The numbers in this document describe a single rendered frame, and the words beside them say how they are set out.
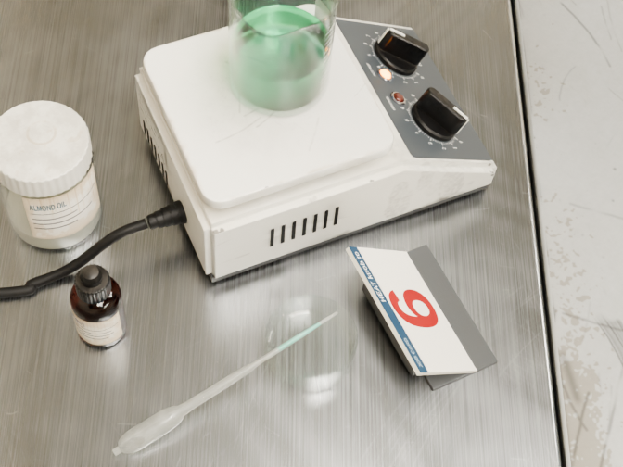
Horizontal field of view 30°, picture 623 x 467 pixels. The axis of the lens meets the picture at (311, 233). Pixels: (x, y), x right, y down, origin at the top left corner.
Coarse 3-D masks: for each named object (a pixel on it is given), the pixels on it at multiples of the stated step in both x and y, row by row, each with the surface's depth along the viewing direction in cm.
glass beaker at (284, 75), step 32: (256, 0) 67; (288, 0) 68; (320, 0) 66; (256, 32) 61; (288, 32) 61; (320, 32) 63; (256, 64) 64; (288, 64) 64; (320, 64) 65; (256, 96) 67; (288, 96) 66; (320, 96) 68
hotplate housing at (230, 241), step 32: (160, 128) 70; (160, 160) 73; (384, 160) 69; (416, 160) 70; (448, 160) 72; (480, 160) 74; (192, 192) 68; (288, 192) 68; (320, 192) 68; (352, 192) 69; (384, 192) 70; (416, 192) 72; (448, 192) 74; (160, 224) 70; (192, 224) 70; (224, 224) 67; (256, 224) 67; (288, 224) 69; (320, 224) 71; (352, 224) 72; (224, 256) 69; (256, 256) 71; (288, 256) 73
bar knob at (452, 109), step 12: (432, 96) 72; (444, 96) 73; (420, 108) 73; (432, 108) 72; (444, 108) 72; (456, 108) 72; (420, 120) 72; (432, 120) 73; (444, 120) 73; (456, 120) 72; (468, 120) 72; (432, 132) 72; (444, 132) 73; (456, 132) 73
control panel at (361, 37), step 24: (360, 24) 76; (360, 48) 74; (432, 72) 77; (384, 96) 72; (408, 96) 74; (408, 120) 72; (408, 144) 70; (432, 144) 72; (456, 144) 73; (480, 144) 75
